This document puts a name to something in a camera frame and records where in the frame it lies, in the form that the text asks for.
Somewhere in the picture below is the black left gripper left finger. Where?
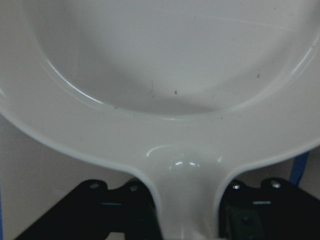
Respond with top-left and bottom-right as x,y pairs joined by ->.
17,179 -> 164,240

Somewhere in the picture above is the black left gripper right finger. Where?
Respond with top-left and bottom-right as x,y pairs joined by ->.
218,178 -> 320,240

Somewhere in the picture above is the beige plastic dustpan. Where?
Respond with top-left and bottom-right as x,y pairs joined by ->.
0,0 -> 320,240

